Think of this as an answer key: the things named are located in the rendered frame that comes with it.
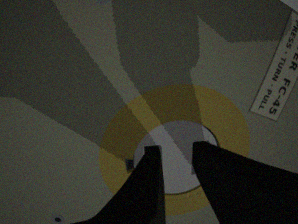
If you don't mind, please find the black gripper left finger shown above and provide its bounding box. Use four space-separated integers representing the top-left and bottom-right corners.
72 145 165 224

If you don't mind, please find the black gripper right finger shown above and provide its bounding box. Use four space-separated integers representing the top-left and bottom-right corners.
192 141 298 224

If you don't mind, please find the white cylinder with two red pins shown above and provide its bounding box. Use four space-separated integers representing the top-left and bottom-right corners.
134 120 217 194

